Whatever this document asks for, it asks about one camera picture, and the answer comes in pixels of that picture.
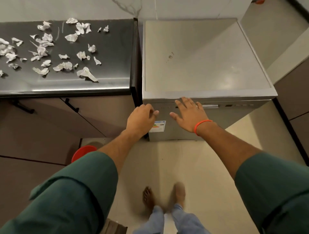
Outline green shirt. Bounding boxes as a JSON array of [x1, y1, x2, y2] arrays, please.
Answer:
[[0, 151, 309, 234]]

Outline person's left forearm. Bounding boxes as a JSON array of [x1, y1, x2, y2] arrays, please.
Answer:
[[98, 130, 145, 175]]

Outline red plastic bucket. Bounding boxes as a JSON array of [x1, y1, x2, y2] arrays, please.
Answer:
[[71, 145, 98, 163]]

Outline person's right hand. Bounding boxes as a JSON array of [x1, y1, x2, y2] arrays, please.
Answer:
[[170, 97, 214, 133]]

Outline silver dishwasher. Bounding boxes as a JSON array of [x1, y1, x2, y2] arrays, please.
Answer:
[[142, 18, 278, 142]]

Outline person's left hand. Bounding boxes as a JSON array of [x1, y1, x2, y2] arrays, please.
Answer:
[[125, 103, 160, 138]]

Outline person's right forearm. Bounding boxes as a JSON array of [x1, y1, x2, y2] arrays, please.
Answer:
[[197, 121, 262, 180]]

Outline white paper scraps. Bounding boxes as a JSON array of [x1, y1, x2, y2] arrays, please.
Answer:
[[0, 17, 109, 83]]

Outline striped brown floor mat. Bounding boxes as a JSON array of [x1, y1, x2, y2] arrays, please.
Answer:
[[100, 218, 128, 234]]

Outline orange thread wristband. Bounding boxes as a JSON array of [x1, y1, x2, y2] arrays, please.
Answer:
[[194, 120, 213, 137]]

